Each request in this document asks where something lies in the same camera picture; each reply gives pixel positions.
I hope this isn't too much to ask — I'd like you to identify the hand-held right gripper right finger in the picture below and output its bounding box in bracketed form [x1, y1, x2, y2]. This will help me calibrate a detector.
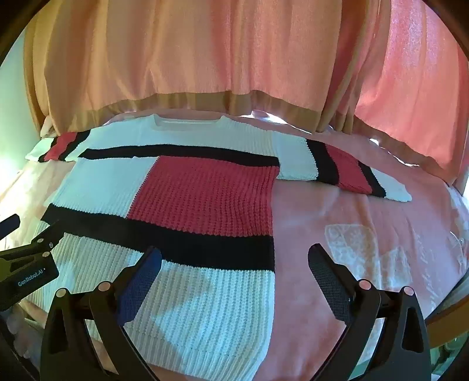
[308, 244, 430, 381]

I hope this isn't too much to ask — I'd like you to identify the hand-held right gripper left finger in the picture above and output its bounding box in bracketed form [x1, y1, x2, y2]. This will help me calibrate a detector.
[40, 246, 164, 381]

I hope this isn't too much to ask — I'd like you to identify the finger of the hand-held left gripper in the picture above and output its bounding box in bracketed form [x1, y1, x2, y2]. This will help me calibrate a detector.
[31, 219, 65, 257]
[0, 214, 21, 239]

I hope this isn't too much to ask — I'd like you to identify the white red black knit sweater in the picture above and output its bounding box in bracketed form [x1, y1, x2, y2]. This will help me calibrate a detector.
[25, 113, 413, 375]

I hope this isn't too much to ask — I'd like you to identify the pink bed blanket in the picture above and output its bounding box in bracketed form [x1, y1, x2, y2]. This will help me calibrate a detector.
[0, 110, 469, 381]

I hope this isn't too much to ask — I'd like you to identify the pink curtain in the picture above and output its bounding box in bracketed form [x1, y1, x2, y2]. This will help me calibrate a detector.
[330, 0, 469, 180]

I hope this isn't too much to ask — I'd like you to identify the peach curtain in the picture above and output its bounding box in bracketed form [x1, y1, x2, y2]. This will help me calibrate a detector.
[22, 0, 352, 132]

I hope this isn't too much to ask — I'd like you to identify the wooden bed frame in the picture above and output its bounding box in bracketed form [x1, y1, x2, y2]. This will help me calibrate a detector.
[423, 300, 469, 356]

